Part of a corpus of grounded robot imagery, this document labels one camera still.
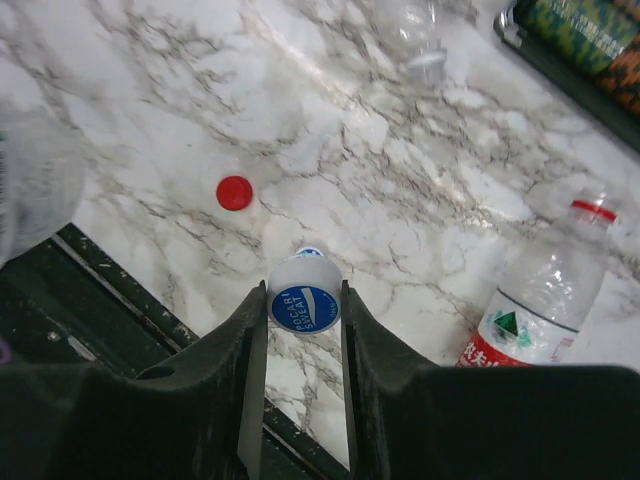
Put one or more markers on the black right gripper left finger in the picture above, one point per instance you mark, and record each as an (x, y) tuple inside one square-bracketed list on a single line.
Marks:
[(195, 415)]

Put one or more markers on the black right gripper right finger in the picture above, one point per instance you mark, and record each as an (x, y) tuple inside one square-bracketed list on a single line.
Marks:
[(408, 418)]

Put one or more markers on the white blue Pocari cap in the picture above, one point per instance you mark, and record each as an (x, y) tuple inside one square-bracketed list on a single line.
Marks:
[(303, 294)]

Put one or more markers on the Pocari Sweat clear bottle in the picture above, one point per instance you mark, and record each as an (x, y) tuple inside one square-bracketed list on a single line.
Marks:
[(42, 178)]

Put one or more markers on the clear unlabelled plastic bottle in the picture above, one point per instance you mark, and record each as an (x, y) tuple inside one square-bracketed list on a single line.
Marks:
[(411, 33)]

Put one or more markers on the red label water bottle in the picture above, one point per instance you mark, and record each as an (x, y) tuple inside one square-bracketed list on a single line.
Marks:
[(539, 306)]

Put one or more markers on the red bottle cap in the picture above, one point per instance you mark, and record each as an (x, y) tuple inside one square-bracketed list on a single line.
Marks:
[(234, 193)]

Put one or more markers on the white blue Pocari cap spare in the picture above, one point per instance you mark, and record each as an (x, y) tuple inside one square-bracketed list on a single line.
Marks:
[(309, 250)]

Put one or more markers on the black poker chip case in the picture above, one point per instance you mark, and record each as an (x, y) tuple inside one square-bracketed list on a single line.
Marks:
[(588, 49)]

